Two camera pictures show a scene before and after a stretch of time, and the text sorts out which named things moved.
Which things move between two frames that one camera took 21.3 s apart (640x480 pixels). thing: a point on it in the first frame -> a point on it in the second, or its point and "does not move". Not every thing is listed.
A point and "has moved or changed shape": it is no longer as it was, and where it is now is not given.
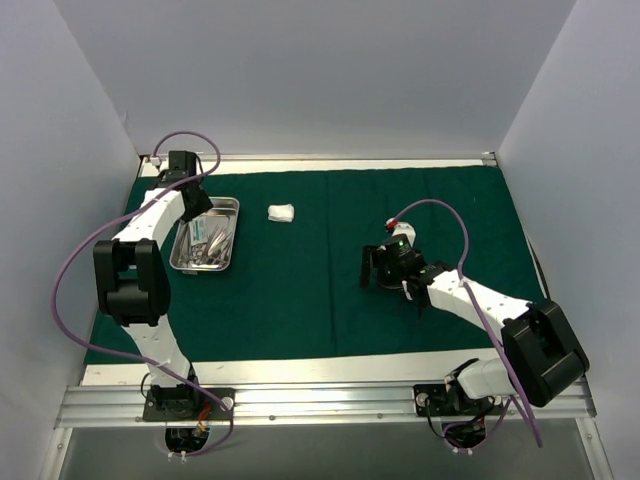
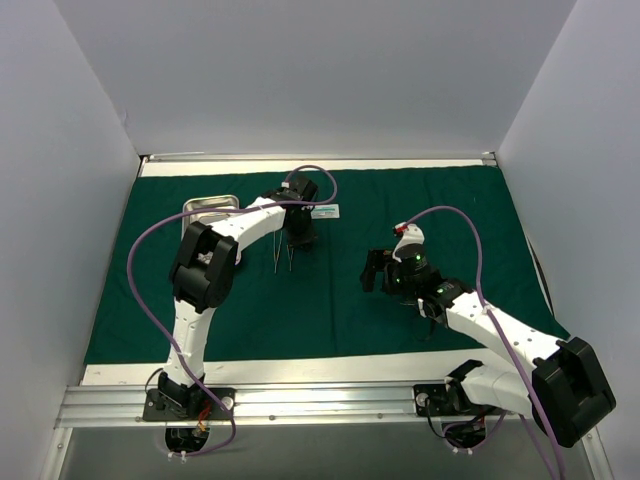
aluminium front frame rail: [307, 405] does not move
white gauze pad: [281, 213] has moved or changed shape
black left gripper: [198, 204] -> [300, 235]
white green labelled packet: [198, 228] has moved or changed shape
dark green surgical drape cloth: [293, 295] does not move
